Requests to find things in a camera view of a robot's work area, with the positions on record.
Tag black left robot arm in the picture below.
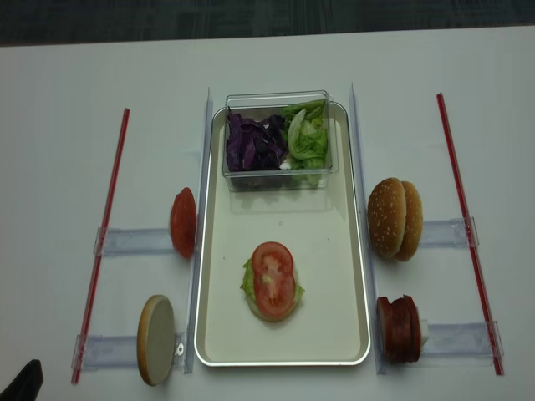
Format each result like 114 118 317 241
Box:
0 359 43 401

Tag upper tomato slice on bun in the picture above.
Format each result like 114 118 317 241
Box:
252 241 293 277

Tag tomato slice on bun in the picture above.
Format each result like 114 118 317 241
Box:
254 274 295 320
252 241 293 277

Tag green lettuce leaves in container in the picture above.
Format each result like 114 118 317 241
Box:
280 99 329 170

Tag upright tomato slices left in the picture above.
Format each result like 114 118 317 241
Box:
169 187 197 259

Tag lettuce leaf on bun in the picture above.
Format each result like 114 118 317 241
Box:
240 258 305 304

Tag lower tomato slice on bun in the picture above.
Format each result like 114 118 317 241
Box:
254 274 295 320

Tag stack of meat slices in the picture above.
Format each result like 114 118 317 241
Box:
376 295 422 363

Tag purple cabbage leaves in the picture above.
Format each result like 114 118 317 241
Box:
226 112 288 172

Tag clear plastic salad container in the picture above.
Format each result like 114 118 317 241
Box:
222 90 338 191

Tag sesame bun top front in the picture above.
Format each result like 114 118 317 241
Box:
367 177 406 258

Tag sesame bun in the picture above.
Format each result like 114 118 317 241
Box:
367 177 406 258
395 181 423 261

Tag white rectangular metal tray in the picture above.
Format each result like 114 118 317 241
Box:
195 104 370 367

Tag sesame bun top rear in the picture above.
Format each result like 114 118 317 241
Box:
395 181 423 261

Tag left red rod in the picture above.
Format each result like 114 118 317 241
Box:
71 108 130 385

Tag red rod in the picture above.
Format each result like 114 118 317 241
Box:
71 108 130 385
436 93 505 376

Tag upper left clear holder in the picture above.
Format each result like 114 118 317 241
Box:
94 227 175 257

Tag clear holder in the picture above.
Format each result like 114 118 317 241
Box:
94 227 175 257
419 217 479 248
71 332 192 373
414 320 503 368

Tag upright bun half left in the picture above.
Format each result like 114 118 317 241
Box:
136 295 175 386

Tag upper right clear holder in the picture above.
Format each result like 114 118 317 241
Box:
419 217 479 248

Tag lower left clear holder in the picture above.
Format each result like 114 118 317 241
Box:
71 332 192 373

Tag lower right clear holder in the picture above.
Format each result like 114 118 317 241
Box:
414 320 503 368

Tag right red rod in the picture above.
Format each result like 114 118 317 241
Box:
436 93 505 376

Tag left clear vertical rail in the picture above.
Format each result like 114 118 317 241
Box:
183 88 213 374

